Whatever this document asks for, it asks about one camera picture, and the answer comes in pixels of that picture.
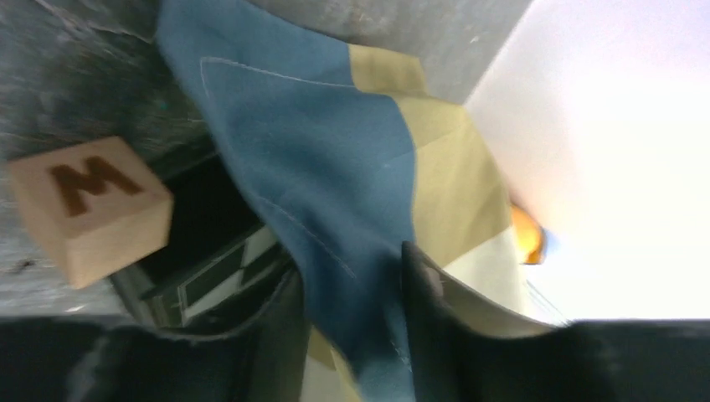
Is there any blue beige checkered pillowcase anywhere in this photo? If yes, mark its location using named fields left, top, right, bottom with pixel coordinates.
left=156, top=1, right=530, bottom=401

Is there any yellow Mickey Mouse pillow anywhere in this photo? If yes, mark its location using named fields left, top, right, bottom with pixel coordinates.
left=511, top=205, right=547, bottom=265

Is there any black white checkerboard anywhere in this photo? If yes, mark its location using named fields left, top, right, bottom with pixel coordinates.
left=108, top=155, right=292, bottom=328

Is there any small wooden letter cube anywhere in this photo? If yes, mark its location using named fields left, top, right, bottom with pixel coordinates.
left=8, top=137, right=173, bottom=289

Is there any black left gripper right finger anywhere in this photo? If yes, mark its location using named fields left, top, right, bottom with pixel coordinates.
left=402, top=242, right=709, bottom=401

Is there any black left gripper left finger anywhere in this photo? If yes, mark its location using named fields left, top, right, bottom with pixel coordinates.
left=1, top=263, right=310, bottom=401

